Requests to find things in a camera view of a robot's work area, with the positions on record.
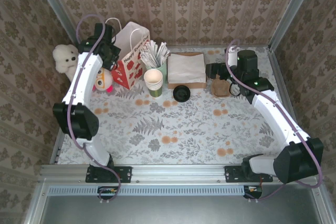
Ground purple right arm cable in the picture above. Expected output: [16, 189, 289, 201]
[226, 39, 324, 203]

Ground poppy print paper gift bag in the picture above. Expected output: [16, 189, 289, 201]
[104, 17, 151, 91]

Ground grey metal panel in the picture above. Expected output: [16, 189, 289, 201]
[39, 195, 325, 224]

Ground floral patterned table cover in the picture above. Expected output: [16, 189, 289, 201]
[56, 47, 302, 166]

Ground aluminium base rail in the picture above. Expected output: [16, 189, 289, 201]
[39, 165, 320, 184]

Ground black cable outlet box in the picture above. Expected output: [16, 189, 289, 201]
[97, 186, 118, 200]
[243, 185, 263, 200]

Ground small brown paper bag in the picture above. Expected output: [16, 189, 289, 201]
[211, 76, 232, 98]

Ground beige paper stick packets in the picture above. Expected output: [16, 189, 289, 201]
[156, 41, 171, 65]

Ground white teddy bear plush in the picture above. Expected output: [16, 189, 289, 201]
[52, 44, 81, 82]

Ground plush toy with orange glasses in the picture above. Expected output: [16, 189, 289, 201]
[92, 67, 114, 93]

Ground black plastic cup lid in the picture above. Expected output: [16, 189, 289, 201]
[172, 84, 191, 102]

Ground aluminium side rail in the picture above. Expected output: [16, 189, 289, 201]
[49, 129, 66, 166]
[267, 47, 299, 125]

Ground aluminium frame post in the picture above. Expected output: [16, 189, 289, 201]
[267, 0, 320, 51]
[30, 0, 87, 51]

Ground brown cardboard tray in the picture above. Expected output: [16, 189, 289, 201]
[166, 51, 208, 90]

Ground stack of green paper cups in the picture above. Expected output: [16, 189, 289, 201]
[143, 68, 164, 98]

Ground grey slotted cable duct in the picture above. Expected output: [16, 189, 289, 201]
[48, 185, 246, 196]

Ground aluminium back rail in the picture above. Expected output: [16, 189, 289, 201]
[167, 44, 270, 50]

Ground pale green holder cup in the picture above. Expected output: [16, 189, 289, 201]
[151, 60, 168, 83]

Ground white wrapped straws bundle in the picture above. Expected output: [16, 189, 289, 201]
[140, 39, 161, 69]

